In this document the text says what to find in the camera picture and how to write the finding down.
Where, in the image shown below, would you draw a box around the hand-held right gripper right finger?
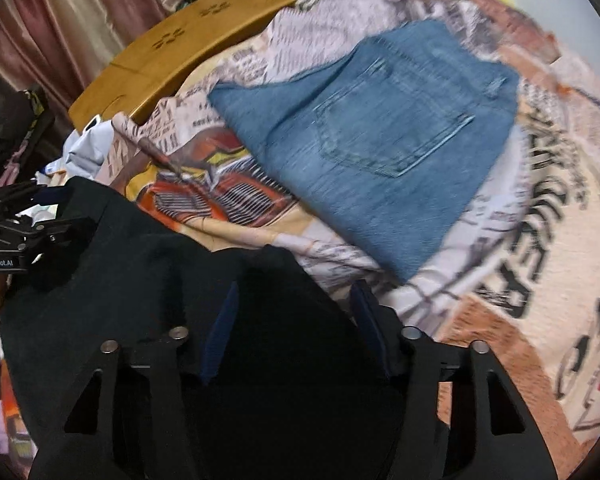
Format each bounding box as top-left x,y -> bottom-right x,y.
351,280 -> 557,480

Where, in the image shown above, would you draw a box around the light blue cloth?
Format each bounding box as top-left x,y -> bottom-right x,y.
55,115 -> 117,183

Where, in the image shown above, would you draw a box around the black pants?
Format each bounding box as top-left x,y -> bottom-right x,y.
0,176 -> 431,480

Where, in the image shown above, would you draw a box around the printed blanket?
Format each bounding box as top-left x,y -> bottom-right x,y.
100,0 -> 600,461

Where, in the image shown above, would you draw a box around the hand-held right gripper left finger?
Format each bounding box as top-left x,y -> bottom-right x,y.
29,280 -> 239,480

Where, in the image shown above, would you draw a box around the blue jeans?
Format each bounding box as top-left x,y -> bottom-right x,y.
207,19 -> 522,285

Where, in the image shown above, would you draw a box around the pink curtain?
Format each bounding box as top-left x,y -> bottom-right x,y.
0,0 -> 187,108

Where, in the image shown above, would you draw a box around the black bag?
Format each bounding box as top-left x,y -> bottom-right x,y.
0,86 -> 57,193

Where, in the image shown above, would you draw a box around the wooden headboard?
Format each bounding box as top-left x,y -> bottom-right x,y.
69,0 -> 299,126

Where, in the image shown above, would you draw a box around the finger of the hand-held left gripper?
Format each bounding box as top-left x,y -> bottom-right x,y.
0,181 -> 56,226
2,216 -> 97,263

